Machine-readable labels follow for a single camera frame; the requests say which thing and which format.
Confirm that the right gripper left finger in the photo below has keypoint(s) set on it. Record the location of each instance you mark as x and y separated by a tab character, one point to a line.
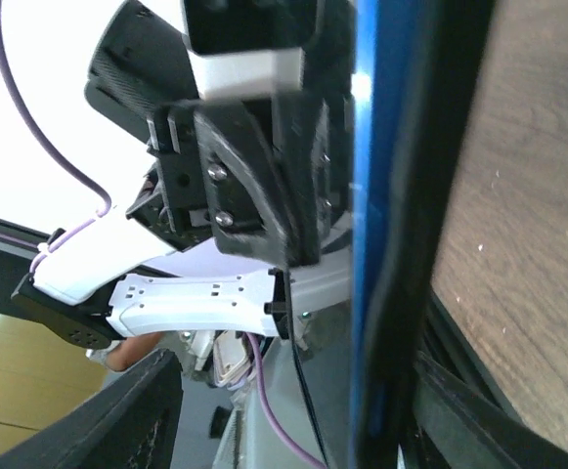
130	424

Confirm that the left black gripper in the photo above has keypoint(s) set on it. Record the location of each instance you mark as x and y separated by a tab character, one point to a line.
265	179

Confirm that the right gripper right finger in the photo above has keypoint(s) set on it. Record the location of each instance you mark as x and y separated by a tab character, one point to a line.
470	432

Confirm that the blue-edged black phone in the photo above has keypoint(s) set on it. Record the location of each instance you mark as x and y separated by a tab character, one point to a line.
385	36

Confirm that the black phone case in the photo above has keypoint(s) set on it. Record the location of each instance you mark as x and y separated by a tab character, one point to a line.
450	42

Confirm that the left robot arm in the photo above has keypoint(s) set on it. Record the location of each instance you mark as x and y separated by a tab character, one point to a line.
113	278

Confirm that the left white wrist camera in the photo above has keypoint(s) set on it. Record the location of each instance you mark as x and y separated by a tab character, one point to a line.
249	48

